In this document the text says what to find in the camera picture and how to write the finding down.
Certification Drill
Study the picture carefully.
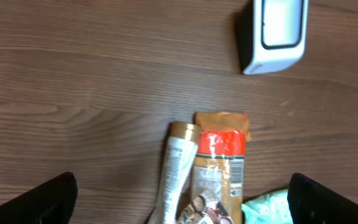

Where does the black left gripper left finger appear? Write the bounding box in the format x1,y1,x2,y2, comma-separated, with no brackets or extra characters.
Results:
0,172,78,224

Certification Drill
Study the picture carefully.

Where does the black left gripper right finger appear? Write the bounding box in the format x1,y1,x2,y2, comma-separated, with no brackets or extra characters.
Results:
287,173,358,224

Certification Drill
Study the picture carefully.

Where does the mint green wipes packet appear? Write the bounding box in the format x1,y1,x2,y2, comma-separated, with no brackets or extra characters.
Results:
242,189,293,224

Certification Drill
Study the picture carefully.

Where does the white gold-capped tube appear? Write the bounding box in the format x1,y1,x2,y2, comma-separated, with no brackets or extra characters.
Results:
148,121,201,224

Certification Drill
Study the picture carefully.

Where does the beige brown snack pouch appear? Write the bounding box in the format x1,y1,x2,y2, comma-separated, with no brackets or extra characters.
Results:
176,190,234,224

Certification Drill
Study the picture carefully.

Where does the white barcode scanner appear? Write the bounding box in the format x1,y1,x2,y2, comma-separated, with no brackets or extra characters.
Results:
235,0,309,75

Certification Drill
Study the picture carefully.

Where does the orange spaghetti pasta packet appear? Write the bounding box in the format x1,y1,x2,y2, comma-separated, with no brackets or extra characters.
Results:
191,112,251,223

